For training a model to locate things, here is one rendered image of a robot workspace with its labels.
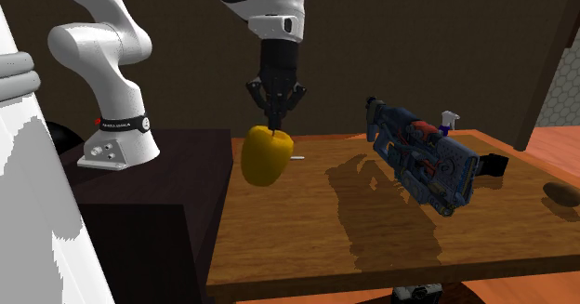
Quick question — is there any brown potato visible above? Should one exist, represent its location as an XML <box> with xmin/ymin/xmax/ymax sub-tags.
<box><xmin>542</xmin><ymin>181</ymin><xmax>580</xmax><ymax>209</ymax></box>

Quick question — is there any yellow bell pepper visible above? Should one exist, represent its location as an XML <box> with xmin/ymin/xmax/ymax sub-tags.
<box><xmin>240</xmin><ymin>125</ymin><xmax>295</xmax><ymax>187</ymax></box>

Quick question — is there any blue toy blaster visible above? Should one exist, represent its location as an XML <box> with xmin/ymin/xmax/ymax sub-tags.
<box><xmin>364</xmin><ymin>96</ymin><xmax>509</xmax><ymax>218</ymax></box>

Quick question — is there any wooden table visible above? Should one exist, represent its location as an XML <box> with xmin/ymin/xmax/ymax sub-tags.
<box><xmin>205</xmin><ymin>128</ymin><xmax>580</xmax><ymax>304</ymax></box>

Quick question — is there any white spray bottle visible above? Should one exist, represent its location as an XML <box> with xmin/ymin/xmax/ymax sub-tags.
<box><xmin>441</xmin><ymin>110</ymin><xmax>461</xmax><ymax>137</ymax></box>

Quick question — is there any grey camera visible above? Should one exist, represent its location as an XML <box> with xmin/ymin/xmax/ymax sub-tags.
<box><xmin>390</xmin><ymin>283</ymin><xmax>443</xmax><ymax>304</ymax></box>

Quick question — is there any dark robot stand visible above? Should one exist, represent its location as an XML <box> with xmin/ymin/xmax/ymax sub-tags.
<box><xmin>59</xmin><ymin>128</ymin><xmax>234</xmax><ymax>304</ymax></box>

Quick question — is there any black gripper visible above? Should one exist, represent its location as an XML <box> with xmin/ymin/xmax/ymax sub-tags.
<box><xmin>245</xmin><ymin>38</ymin><xmax>308</xmax><ymax>130</ymax></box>

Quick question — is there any black round object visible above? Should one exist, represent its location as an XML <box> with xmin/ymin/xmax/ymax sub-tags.
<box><xmin>44</xmin><ymin>120</ymin><xmax>86</xmax><ymax>151</ymax></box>

